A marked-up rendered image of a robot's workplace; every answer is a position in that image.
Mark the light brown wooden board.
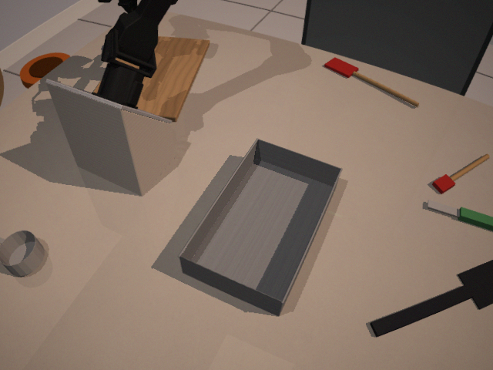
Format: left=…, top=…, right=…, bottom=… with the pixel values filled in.
left=137, top=36, right=210, bottom=122

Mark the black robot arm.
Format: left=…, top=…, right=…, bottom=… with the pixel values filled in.
left=92, top=0, right=173, bottom=109

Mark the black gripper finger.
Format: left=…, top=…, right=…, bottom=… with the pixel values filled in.
left=118, top=0, right=138, bottom=14

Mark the red spatula with wooden handle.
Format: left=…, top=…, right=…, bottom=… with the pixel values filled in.
left=324, top=57, right=419, bottom=107

